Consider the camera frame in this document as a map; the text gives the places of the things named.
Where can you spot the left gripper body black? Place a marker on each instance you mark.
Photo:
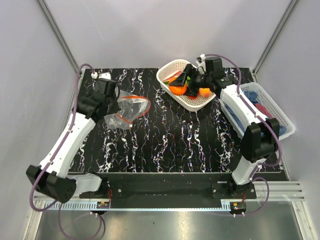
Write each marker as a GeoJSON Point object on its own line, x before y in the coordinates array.
{"type": "Point", "coordinates": [114, 106]}

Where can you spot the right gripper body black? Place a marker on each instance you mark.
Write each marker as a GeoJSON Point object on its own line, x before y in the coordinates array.
{"type": "Point", "coordinates": [196, 80]}

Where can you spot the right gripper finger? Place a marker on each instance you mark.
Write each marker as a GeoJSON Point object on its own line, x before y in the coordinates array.
{"type": "Point", "coordinates": [191, 93]}
{"type": "Point", "coordinates": [182, 78]}

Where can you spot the fake orange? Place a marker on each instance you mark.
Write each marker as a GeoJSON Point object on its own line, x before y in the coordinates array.
{"type": "Point", "coordinates": [178, 90]}

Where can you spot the fake watermelon slice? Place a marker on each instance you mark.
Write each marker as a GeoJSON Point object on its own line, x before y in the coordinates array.
{"type": "Point", "coordinates": [172, 77]}

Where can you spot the fake peach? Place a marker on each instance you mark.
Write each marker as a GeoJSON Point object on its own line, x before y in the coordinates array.
{"type": "Point", "coordinates": [205, 92]}

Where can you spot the clear zip top bag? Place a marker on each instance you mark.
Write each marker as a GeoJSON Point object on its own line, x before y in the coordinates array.
{"type": "Point", "coordinates": [132, 107]}

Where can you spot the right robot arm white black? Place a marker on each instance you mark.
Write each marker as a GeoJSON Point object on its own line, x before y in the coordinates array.
{"type": "Point", "coordinates": [261, 133]}

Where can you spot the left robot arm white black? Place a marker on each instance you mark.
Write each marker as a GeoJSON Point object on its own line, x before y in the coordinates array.
{"type": "Point", "coordinates": [51, 176]}

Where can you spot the white perforated basket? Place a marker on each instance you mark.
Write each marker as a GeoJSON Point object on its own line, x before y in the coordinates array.
{"type": "Point", "coordinates": [168, 70]}

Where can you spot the blue patterned cloth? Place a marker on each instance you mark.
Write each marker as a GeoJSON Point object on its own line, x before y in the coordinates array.
{"type": "Point", "coordinates": [253, 97]}

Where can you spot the white laundry basket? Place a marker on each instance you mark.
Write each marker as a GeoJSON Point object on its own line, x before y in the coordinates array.
{"type": "Point", "coordinates": [275, 110]}

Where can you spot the red cloth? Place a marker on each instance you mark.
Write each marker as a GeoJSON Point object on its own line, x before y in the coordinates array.
{"type": "Point", "coordinates": [263, 110]}

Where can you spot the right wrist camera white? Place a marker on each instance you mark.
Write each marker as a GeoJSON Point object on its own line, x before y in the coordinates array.
{"type": "Point", "coordinates": [201, 64]}

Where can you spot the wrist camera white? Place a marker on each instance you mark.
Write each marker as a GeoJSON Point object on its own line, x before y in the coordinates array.
{"type": "Point", "coordinates": [201, 64]}
{"type": "Point", "coordinates": [104, 75]}

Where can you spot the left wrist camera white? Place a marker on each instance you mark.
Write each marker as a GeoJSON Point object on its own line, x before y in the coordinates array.
{"type": "Point", "coordinates": [104, 75]}

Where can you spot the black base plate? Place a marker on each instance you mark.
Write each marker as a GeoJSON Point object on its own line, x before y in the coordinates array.
{"type": "Point", "coordinates": [174, 190]}

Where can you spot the aluminium frame rail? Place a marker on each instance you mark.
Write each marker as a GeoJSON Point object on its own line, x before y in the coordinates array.
{"type": "Point", "coordinates": [275, 192]}

